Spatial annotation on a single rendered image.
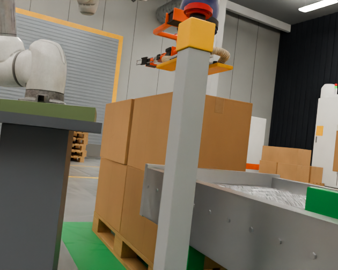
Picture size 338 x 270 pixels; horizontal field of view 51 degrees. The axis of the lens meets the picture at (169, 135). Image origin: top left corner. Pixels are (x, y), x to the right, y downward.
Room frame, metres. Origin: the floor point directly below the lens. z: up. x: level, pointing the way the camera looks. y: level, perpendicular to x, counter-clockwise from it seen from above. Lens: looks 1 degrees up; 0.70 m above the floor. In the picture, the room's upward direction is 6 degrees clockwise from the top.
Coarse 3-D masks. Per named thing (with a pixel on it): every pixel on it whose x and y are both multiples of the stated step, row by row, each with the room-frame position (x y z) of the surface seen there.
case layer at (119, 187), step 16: (112, 176) 2.33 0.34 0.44; (128, 176) 2.05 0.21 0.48; (112, 192) 2.29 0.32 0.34; (128, 192) 2.03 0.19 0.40; (96, 208) 2.59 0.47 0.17; (112, 208) 2.26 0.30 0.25; (128, 208) 2.00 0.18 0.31; (112, 224) 2.22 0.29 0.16; (128, 224) 1.97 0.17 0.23; (144, 224) 1.77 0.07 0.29; (128, 240) 1.95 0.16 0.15; (144, 240) 1.75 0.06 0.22
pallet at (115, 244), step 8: (96, 216) 2.56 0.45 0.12; (96, 224) 2.54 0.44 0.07; (104, 224) 2.52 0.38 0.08; (96, 232) 2.52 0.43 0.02; (104, 232) 2.52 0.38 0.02; (104, 240) 2.34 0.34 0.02; (112, 240) 2.36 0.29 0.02; (120, 240) 2.06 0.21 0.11; (112, 248) 2.19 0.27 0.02; (120, 248) 2.04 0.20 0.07; (128, 248) 2.04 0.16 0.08; (120, 256) 2.03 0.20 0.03; (128, 256) 2.05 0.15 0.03; (136, 256) 2.07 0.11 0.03; (144, 256) 1.73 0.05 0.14; (128, 264) 1.95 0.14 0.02; (136, 264) 1.96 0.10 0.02; (152, 264) 1.64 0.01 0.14
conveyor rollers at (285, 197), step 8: (216, 184) 1.53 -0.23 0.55; (248, 192) 1.37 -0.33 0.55; (256, 192) 1.39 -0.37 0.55; (264, 192) 1.42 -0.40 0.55; (272, 192) 1.53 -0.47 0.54; (280, 192) 1.55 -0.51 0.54; (288, 192) 1.57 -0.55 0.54; (272, 200) 1.20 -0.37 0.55; (280, 200) 1.23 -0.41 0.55; (288, 200) 1.33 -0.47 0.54; (296, 200) 1.35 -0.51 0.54; (304, 200) 1.37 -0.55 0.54; (304, 208) 1.13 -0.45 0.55
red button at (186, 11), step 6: (186, 6) 0.84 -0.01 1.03; (192, 6) 0.82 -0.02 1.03; (198, 6) 0.82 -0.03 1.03; (204, 6) 0.82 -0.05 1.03; (186, 12) 0.85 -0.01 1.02; (192, 12) 0.84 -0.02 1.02; (198, 12) 0.83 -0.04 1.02; (204, 12) 0.83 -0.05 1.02; (210, 12) 0.84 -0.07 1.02; (198, 18) 0.83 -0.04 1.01; (204, 18) 0.84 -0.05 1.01
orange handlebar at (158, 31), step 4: (164, 24) 1.64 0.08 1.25; (156, 28) 1.72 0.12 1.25; (160, 28) 1.67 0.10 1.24; (164, 28) 1.66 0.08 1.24; (156, 32) 1.73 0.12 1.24; (160, 32) 1.77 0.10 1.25; (164, 32) 1.78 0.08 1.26; (164, 36) 1.78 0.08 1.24; (168, 36) 1.79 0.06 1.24; (172, 36) 1.80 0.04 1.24; (176, 36) 1.81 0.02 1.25; (176, 52) 2.07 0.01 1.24; (160, 56) 2.25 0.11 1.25; (152, 60) 2.37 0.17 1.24
